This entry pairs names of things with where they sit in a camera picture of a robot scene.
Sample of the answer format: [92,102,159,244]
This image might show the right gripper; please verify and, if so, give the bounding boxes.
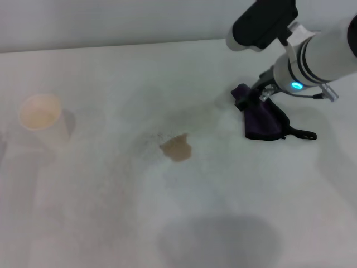
[234,65,279,112]

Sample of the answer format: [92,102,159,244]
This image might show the purple rag with black trim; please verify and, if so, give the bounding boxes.
[230,83,317,141]

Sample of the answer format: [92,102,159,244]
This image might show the white paper cup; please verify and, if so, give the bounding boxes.
[18,93,74,154]

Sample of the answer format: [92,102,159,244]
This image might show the brown water stain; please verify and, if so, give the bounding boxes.
[159,133,193,163]

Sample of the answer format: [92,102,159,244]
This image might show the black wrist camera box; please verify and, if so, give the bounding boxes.
[225,0,299,53]

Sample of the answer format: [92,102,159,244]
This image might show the cable with clear connector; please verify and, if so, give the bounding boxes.
[288,83,340,103]

